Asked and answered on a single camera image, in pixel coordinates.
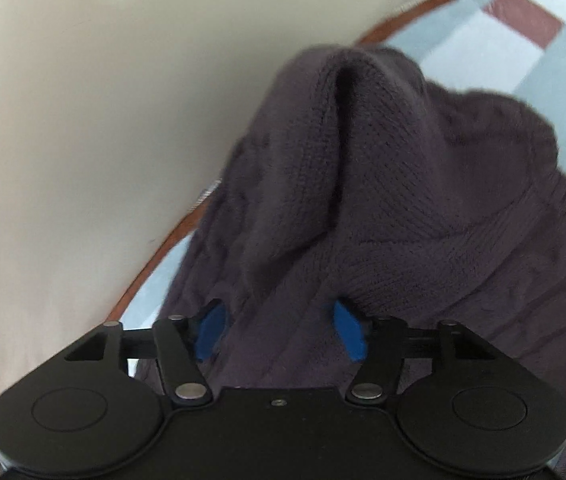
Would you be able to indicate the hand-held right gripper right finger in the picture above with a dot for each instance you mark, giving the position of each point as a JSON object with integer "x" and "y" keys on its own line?
{"x": 349, "y": 332}

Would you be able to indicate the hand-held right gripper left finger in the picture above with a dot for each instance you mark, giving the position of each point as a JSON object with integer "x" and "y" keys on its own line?
{"x": 210, "y": 332}

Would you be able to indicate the dark brown knitted sweater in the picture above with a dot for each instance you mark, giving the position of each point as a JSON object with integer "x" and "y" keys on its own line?
{"x": 363, "y": 185}

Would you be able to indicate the checked printed blanket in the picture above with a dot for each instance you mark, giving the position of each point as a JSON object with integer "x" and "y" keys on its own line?
{"x": 503, "y": 55}

